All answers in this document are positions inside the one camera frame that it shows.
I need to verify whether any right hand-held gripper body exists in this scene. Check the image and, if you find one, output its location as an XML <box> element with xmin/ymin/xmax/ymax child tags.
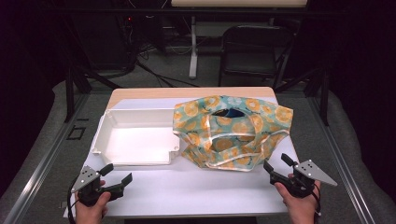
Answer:
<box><xmin>270</xmin><ymin>159</ymin><xmax>338</xmax><ymax>199</ymax></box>

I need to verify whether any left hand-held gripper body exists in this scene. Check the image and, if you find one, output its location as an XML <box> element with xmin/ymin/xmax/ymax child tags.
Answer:
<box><xmin>70</xmin><ymin>165</ymin><xmax>125</xmax><ymax>208</ymax></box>

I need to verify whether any orange print fabric bag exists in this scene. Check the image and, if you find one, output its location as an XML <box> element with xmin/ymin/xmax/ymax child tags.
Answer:
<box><xmin>172</xmin><ymin>94</ymin><xmax>294</xmax><ymax>173</ymax></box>

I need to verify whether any white plastic bin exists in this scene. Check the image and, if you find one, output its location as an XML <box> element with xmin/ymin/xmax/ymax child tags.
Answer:
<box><xmin>91</xmin><ymin>107</ymin><xmax>181</xmax><ymax>166</ymax></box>

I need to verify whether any person's left hand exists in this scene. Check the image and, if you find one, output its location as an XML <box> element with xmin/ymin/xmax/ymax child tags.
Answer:
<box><xmin>75</xmin><ymin>191</ymin><xmax>112</xmax><ymax>224</ymax></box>

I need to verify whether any person's right hand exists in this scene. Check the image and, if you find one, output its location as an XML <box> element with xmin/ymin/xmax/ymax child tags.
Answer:
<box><xmin>274</xmin><ymin>182</ymin><xmax>320</xmax><ymax>224</ymax></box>

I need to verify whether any black metal stand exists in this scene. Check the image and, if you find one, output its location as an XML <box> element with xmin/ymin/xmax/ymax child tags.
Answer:
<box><xmin>64</xmin><ymin>64</ymin><xmax>122</xmax><ymax>123</ymax></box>
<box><xmin>274</xmin><ymin>66</ymin><xmax>331</xmax><ymax>127</ymax></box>

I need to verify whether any black folding chair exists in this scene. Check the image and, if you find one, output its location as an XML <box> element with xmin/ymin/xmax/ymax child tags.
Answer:
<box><xmin>218</xmin><ymin>25</ymin><xmax>295</xmax><ymax>90</ymax></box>

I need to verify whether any dark equipment cabinet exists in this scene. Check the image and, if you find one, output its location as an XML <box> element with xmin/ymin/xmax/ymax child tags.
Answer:
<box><xmin>74</xmin><ymin>12</ymin><xmax>138</xmax><ymax>71</ymax></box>

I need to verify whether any white standing desk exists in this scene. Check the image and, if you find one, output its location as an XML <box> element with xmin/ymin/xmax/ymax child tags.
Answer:
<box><xmin>170</xmin><ymin>0</ymin><xmax>308</xmax><ymax>79</ymax></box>

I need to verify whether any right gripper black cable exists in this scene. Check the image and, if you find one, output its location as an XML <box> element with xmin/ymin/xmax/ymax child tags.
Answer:
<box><xmin>311</xmin><ymin>183</ymin><xmax>322</xmax><ymax>224</ymax></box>

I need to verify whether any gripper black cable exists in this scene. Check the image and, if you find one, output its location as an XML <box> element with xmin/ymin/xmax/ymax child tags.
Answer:
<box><xmin>311</xmin><ymin>183</ymin><xmax>322</xmax><ymax>224</ymax></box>
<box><xmin>66</xmin><ymin>176</ymin><xmax>78</xmax><ymax>224</ymax></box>

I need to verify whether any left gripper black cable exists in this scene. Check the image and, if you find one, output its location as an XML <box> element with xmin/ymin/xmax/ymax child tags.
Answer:
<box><xmin>66</xmin><ymin>176</ymin><xmax>78</xmax><ymax>224</ymax></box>

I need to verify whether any aluminium rail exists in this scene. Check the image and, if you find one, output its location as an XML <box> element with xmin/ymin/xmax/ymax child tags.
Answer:
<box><xmin>3</xmin><ymin>92</ymin><xmax>90</xmax><ymax>224</ymax></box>
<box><xmin>306</xmin><ymin>96</ymin><xmax>376</xmax><ymax>224</ymax></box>

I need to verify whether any black floor cable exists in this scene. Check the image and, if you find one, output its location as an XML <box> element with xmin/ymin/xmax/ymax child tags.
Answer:
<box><xmin>136</xmin><ymin>60</ymin><xmax>200</xmax><ymax>88</ymax></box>

